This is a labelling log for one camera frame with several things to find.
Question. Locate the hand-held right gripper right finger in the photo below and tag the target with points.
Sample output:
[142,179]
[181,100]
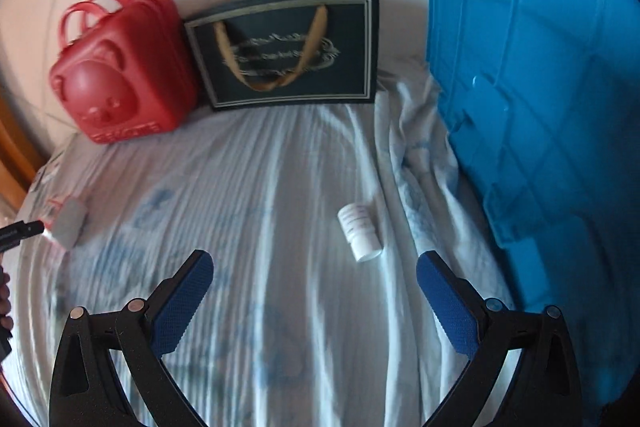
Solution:
[447,307]

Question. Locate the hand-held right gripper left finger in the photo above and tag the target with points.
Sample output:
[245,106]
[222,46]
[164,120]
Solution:
[182,302]

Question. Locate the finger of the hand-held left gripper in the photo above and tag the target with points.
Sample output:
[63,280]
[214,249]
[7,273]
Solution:
[20,234]

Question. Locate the pink box with white label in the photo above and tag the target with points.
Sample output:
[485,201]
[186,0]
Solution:
[67,224]

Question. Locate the small white bottle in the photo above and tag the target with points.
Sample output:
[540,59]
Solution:
[360,232]

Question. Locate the blue plastic crate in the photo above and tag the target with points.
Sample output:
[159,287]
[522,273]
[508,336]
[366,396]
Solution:
[540,82]

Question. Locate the person's left hand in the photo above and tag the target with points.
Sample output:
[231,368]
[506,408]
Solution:
[5,302]

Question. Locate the red bear suitcase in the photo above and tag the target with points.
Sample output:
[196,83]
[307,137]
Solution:
[120,77]

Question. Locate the black gift box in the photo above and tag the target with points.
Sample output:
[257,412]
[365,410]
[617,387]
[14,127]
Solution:
[290,52]

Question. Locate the curved wooden door frame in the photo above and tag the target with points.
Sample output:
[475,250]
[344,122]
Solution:
[15,157]

